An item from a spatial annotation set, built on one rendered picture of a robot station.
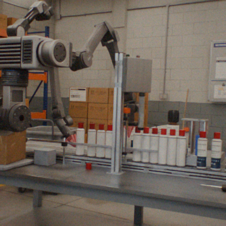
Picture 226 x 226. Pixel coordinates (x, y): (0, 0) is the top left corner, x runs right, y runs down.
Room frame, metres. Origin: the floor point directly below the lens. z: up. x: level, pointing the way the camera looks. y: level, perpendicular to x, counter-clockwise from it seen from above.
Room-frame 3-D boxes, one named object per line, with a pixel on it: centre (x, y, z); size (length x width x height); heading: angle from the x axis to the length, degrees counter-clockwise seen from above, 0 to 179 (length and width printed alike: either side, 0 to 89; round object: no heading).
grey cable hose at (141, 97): (2.05, -0.17, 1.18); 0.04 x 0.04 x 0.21
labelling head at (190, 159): (2.13, -0.48, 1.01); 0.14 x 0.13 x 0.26; 67
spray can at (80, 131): (2.31, 0.19, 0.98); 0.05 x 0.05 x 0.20
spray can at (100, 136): (2.26, 0.06, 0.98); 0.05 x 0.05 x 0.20
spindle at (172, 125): (2.69, -0.45, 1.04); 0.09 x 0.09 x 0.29
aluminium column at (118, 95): (2.06, -0.04, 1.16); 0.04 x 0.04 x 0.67; 67
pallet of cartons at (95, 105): (6.19, 0.04, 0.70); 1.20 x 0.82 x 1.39; 64
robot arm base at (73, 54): (1.84, 0.22, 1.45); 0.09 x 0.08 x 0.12; 58
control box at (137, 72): (2.09, -0.12, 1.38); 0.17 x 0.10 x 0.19; 122
